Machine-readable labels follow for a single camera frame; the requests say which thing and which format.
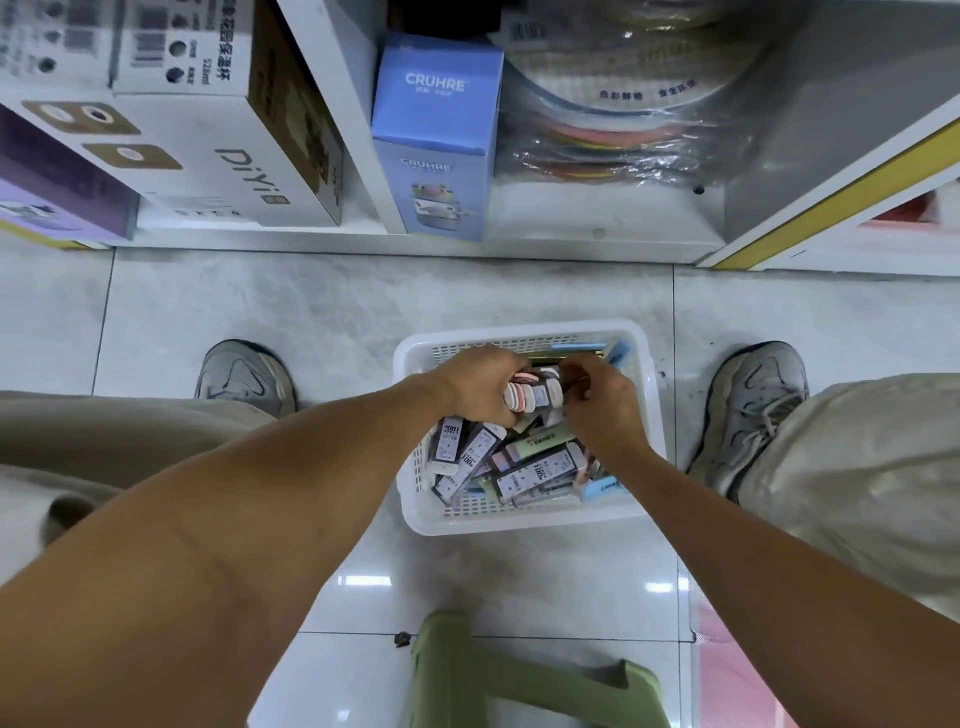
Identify person's left hand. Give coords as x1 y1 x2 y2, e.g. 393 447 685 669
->
427 345 534 426

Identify white pink striped packets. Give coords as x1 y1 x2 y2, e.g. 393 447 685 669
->
502 367 569 419

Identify person's left forearm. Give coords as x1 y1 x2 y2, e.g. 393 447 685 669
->
0 375 482 728

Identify person's right forearm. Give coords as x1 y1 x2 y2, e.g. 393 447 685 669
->
600 442 960 728

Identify grey sneaker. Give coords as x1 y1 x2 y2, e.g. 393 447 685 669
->
195 339 299 419
687 340 812 497

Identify green plastic stool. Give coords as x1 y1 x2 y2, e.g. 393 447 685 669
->
405 610 672 728

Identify white barcode box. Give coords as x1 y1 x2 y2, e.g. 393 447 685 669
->
0 0 119 89

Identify large white cardboard box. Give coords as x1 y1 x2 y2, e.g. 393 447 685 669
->
0 0 344 230

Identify red floor sticker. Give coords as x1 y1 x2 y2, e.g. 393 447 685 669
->
690 592 797 728

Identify person's right hand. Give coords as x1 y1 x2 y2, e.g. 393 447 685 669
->
558 354 650 470

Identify white shelf with yellow trim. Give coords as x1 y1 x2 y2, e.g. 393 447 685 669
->
0 0 960 279

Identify stack of wrapped discs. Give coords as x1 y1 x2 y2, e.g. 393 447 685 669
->
495 0 774 185

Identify red white flat box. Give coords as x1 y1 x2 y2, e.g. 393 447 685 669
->
870 192 944 227

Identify pile of lead refill packets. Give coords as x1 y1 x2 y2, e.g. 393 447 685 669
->
427 360 624 509

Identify white plastic basket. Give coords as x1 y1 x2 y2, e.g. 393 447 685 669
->
393 319 669 537

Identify blue small carton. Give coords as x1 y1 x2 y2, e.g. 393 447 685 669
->
370 33 506 242

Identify purple box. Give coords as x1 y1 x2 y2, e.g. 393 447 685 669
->
0 108 140 249

